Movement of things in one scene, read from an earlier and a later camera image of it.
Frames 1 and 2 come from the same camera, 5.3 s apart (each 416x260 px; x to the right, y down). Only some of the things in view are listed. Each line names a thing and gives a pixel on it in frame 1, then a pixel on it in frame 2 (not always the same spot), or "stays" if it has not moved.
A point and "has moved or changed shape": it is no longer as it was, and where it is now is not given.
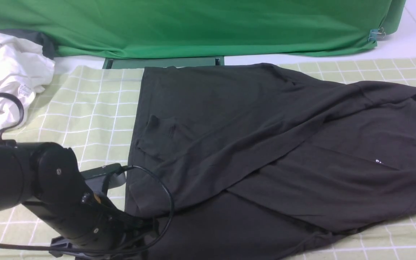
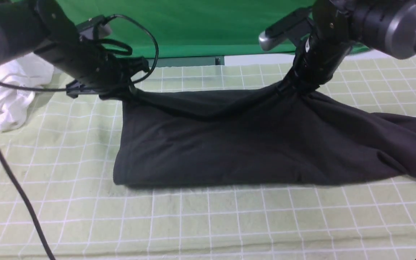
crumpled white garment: [8, 64] stays
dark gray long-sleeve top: [252, 161] has moved or changed shape
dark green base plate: [141, 62] stays
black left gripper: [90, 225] → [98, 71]
